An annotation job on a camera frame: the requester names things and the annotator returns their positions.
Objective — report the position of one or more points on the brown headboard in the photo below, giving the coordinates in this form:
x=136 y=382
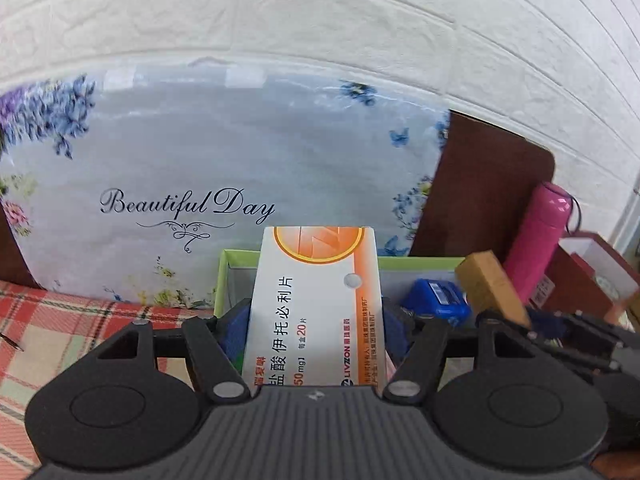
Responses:
x=475 y=185

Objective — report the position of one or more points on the pink thermos bottle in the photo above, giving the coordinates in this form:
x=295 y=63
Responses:
x=535 y=240

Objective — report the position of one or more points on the small blue box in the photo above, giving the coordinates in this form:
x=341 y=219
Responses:
x=437 y=300

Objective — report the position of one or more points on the floral plastic bedding bag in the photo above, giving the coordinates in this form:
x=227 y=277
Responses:
x=225 y=160

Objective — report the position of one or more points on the small tan cardboard box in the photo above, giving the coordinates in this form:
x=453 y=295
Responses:
x=492 y=285

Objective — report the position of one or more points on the plaid bed sheet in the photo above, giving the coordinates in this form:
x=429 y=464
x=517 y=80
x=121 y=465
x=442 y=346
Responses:
x=75 y=320

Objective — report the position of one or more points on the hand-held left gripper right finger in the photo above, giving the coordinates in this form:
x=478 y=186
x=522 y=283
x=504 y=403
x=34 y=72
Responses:
x=397 y=330

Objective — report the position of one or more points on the light green cardboard box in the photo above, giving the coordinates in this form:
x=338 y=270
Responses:
x=235 y=256

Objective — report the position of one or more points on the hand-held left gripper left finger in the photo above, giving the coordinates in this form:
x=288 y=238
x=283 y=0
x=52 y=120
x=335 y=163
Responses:
x=235 y=335

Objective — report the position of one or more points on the white and orange medicine box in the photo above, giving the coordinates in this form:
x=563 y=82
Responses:
x=310 y=305

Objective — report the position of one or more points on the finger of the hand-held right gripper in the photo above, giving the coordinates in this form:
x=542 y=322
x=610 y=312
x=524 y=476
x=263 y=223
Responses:
x=547 y=325

